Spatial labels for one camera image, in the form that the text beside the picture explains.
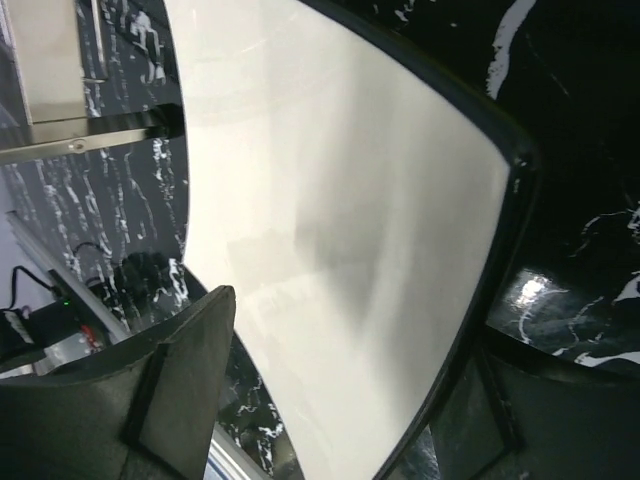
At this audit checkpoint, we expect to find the white square plate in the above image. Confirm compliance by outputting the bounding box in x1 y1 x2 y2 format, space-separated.
165 1 539 479

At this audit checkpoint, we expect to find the aluminium frame rail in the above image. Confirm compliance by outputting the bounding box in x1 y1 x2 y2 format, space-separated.
4 209 301 480

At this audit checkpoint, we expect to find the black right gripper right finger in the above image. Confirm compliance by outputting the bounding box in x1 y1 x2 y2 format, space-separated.
430 329 639 479

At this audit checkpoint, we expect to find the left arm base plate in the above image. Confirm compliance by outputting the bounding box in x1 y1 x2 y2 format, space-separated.
1 265 113 377

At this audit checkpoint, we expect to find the stainless steel dish rack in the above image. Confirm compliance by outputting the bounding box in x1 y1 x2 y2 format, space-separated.
1 1 185 165

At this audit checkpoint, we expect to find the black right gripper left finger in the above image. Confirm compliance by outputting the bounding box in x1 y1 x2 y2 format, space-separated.
1 285 236 479

